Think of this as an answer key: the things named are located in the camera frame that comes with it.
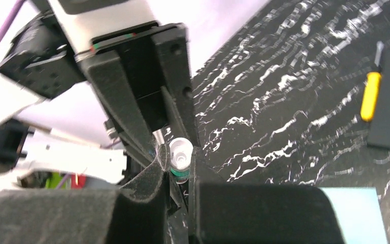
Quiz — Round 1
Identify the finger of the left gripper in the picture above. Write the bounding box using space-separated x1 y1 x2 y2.
80 51 155 167
151 23 200 146

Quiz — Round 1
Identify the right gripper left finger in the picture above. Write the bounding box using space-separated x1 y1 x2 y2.
0 145 170 243

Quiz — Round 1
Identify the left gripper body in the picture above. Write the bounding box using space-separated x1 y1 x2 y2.
76 21 168 133

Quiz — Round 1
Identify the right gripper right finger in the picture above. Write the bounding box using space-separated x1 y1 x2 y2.
188 148 344 243

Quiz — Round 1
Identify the green white glue stick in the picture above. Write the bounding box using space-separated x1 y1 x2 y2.
169 137 193 185

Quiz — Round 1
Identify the light green envelope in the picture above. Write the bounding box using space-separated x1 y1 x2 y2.
321 188 388 244

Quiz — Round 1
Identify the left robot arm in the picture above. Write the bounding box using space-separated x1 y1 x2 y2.
0 12 199 187

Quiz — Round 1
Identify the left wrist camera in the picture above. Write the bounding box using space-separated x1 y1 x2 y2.
31 0 155 54

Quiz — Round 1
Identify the yellow handled utility knife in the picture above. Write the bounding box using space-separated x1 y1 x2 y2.
360 41 384 122

